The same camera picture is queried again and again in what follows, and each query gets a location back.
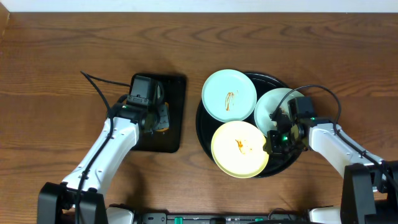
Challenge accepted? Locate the orange green scrub sponge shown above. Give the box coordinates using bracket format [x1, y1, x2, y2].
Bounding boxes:
[155, 102, 170, 132]

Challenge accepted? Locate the light blue plate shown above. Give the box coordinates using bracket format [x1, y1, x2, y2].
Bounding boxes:
[201, 69, 257, 123]
[254, 88, 291, 137]

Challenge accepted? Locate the pale yellow plate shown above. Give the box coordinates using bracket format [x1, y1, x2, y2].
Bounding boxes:
[211, 121, 269, 179]

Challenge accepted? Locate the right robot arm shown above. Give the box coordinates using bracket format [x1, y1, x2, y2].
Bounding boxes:
[266, 105, 397, 223]

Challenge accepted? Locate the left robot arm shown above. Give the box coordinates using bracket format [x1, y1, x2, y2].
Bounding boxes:
[37, 95, 170, 223]

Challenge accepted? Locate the black rectangular tray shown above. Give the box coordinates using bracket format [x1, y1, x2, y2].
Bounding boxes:
[129, 73, 186, 153]

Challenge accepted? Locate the black round tray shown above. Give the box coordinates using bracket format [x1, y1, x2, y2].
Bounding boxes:
[196, 72, 302, 178]

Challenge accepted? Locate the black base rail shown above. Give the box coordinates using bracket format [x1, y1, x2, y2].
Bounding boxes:
[133, 213, 308, 224]

